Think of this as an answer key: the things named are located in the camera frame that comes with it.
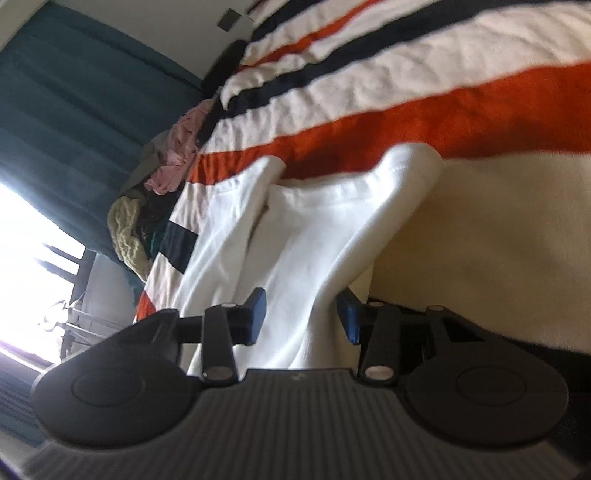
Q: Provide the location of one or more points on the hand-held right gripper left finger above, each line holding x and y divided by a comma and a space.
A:
256, 318

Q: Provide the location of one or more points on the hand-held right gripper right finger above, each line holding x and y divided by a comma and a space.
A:
347, 318

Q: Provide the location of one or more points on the white garment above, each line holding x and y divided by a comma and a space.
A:
295, 240

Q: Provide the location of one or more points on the dark cloth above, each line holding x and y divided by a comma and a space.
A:
154, 221

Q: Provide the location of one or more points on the cream knitted garment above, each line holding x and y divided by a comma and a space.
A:
129, 230

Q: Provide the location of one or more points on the metal drying rack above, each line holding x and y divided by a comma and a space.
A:
74, 318

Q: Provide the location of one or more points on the pink garment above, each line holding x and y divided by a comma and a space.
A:
178, 147

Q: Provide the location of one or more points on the striped blanket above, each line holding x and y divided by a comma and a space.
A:
415, 83

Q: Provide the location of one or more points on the teal curtain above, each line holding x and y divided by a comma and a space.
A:
78, 115

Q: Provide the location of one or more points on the wall switch plate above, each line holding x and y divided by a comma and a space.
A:
229, 19

